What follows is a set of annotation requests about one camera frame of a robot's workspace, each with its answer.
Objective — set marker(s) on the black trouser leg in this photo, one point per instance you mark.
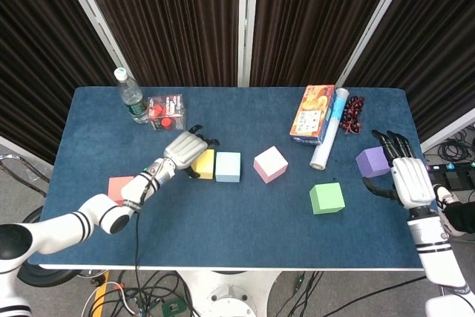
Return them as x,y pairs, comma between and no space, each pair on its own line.
462,217

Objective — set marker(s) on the purple cube block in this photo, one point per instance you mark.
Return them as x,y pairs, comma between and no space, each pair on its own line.
371,163

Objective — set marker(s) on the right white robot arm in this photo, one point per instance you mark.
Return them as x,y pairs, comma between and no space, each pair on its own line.
434,250

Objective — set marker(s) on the dark brown pleated curtain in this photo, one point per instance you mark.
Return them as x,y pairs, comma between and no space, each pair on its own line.
315,16
167,16
438,35
33,53

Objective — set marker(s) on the pink cube block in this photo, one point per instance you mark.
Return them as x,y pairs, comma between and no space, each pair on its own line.
271,163

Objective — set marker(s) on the clear plastic water bottle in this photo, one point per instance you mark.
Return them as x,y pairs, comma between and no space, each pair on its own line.
133,103

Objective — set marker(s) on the white black sneaker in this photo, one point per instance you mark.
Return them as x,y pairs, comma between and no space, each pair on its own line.
443,198

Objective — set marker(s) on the red cube block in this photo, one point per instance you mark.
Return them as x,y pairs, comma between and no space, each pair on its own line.
117,189

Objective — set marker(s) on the yellow cube block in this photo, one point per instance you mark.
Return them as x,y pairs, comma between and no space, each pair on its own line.
206,165

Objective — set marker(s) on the green cube block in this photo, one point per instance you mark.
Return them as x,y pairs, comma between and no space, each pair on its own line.
326,200

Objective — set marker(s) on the clear box with red stoppers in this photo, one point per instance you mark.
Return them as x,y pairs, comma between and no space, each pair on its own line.
167,113

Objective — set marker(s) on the blue orange cookie box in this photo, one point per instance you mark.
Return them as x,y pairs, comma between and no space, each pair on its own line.
311,113

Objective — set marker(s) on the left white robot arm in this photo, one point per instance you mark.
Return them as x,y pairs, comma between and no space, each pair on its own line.
55,231

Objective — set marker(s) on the white table frame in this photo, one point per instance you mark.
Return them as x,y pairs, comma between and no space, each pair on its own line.
222,268

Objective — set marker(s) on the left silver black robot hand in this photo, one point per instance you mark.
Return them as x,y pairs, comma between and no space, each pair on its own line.
183,146

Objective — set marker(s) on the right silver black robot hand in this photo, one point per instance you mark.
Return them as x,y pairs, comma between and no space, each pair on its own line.
412,179

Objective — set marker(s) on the dark red grape bunch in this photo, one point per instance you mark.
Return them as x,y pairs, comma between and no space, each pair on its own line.
352,109

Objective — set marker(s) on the plastic wrap roll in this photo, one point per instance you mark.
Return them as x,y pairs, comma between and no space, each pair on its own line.
326,142

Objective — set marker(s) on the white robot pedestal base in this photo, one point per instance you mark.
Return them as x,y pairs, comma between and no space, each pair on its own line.
230,294

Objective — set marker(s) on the green socket box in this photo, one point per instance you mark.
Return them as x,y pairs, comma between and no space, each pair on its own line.
172,307

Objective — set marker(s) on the light blue cube block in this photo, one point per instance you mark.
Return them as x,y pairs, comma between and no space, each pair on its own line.
228,168

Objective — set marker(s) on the white partition post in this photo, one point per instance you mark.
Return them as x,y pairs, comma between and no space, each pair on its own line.
92,12
375,23
449,129
248,23

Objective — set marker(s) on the blue fabric table cover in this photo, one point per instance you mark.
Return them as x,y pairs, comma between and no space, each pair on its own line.
237,228

